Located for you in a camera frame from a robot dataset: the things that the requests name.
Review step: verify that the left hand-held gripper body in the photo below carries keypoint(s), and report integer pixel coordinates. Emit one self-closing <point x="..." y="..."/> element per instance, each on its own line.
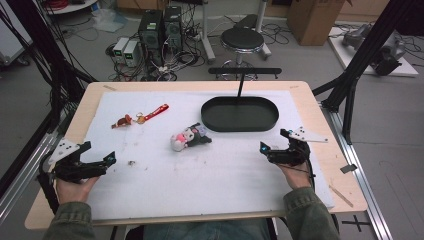
<point x="71" y="170"/>

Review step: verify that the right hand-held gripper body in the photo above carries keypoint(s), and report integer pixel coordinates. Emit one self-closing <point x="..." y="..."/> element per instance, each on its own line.
<point x="290" y="152"/>

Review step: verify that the black oval tray hanger stand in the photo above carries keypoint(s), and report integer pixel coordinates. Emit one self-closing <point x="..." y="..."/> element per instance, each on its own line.
<point x="240" y="115"/>

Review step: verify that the black and pink plush toy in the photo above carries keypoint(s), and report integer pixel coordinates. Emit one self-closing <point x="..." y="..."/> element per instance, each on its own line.
<point x="188" y="137"/>

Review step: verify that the person's left hand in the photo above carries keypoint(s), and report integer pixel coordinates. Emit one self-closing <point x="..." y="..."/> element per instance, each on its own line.
<point x="74" y="190"/>

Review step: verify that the person's right hand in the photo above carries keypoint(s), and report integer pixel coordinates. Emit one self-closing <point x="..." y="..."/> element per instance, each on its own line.
<point x="296" y="177"/>

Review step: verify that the dark tape piece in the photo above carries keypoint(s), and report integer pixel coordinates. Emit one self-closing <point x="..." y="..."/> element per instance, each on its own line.
<point x="348" y="168"/>

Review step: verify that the thin wooden stick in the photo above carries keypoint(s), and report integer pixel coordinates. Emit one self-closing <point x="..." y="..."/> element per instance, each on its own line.
<point x="340" y="196"/>

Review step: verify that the white foam mat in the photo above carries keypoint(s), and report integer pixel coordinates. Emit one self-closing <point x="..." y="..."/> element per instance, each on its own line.
<point x="200" y="186"/>

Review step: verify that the white board on floor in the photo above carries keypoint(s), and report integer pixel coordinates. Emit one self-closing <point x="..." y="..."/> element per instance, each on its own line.
<point x="346" y="58"/>

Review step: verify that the person's legs in jeans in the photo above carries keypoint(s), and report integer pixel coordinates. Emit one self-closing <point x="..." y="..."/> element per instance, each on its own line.
<point x="206" y="230"/>

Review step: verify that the black round stool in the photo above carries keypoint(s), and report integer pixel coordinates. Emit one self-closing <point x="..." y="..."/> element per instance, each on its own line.
<point x="242" y="39"/>

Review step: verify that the white power supply unit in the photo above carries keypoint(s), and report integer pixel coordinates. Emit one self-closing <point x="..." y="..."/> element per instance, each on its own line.
<point x="120" y="48"/>
<point x="131" y="53"/>

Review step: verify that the brown cardboard box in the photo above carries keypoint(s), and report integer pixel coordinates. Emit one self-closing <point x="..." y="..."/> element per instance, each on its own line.
<point x="313" y="21"/>

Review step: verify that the grey device on board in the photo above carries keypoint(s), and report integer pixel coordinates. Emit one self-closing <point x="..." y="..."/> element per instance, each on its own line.
<point x="356" y="35"/>

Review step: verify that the grey table leg with foot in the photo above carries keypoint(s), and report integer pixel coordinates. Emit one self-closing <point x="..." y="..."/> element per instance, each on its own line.
<point x="206" y="36"/>

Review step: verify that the black device on board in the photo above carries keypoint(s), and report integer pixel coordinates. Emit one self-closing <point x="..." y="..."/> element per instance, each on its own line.
<point x="388" y="60"/>

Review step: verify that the black computer tower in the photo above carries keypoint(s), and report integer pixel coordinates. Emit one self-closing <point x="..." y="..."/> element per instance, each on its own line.
<point x="173" y="28"/>
<point x="151" y="35"/>

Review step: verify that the clear plastic bag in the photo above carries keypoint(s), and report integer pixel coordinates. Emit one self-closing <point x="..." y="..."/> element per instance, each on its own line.
<point x="108" y="18"/>

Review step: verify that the white round table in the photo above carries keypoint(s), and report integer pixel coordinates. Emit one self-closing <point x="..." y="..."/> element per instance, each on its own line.
<point x="71" y="6"/>

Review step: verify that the aluminium rail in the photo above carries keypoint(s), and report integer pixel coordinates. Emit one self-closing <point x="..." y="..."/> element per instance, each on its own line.
<point x="360" y="186"/>
<point x="23" y="173"/>

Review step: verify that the black metal frame strut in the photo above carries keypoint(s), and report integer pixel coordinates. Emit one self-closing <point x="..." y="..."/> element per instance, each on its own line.
<point x="43" y="43"/>
<point x="366" y="50"/>

